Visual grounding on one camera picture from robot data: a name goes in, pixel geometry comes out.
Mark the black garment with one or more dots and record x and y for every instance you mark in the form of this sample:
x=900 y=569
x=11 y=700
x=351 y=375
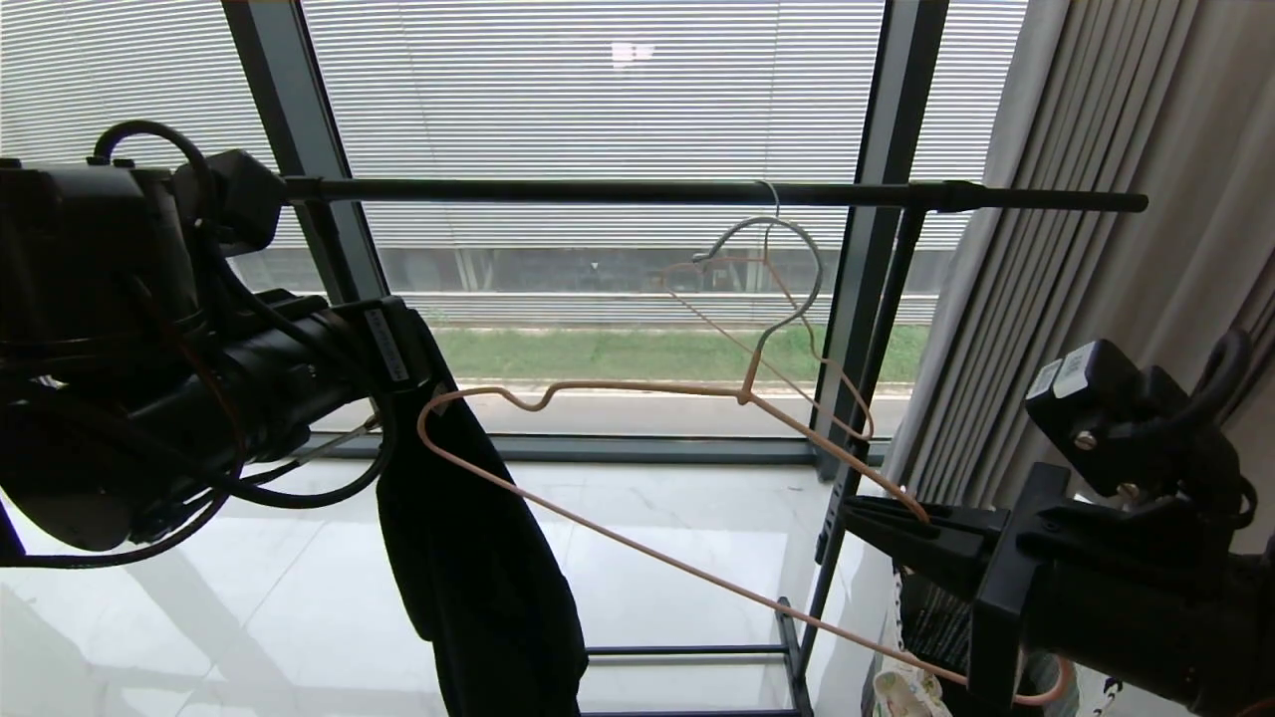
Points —
x=478 y=578

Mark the white laundry basket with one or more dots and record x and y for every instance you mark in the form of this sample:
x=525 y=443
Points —
x=931 y=622

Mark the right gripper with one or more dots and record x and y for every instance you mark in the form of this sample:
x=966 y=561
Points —
x=1146 y=597

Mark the beige curtain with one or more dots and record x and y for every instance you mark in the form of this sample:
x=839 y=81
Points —
x=1096 y=199

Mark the pink clothes hanger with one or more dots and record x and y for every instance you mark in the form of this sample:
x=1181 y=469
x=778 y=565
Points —
x=647 y=386
x=773 y=199

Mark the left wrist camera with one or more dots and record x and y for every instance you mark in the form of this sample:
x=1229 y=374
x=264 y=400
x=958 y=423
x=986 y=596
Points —
x=234 y=199

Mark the window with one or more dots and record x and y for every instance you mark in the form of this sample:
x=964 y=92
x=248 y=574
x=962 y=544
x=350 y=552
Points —
x=598 y=80

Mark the black clothes rack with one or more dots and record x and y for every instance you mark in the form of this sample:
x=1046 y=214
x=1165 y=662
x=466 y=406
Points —
x=598 y=191

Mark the cream printed garment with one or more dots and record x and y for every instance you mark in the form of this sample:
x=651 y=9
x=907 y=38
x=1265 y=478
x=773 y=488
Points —
x=901 y=692

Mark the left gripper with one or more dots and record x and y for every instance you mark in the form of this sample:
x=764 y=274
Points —
x=299 y=378

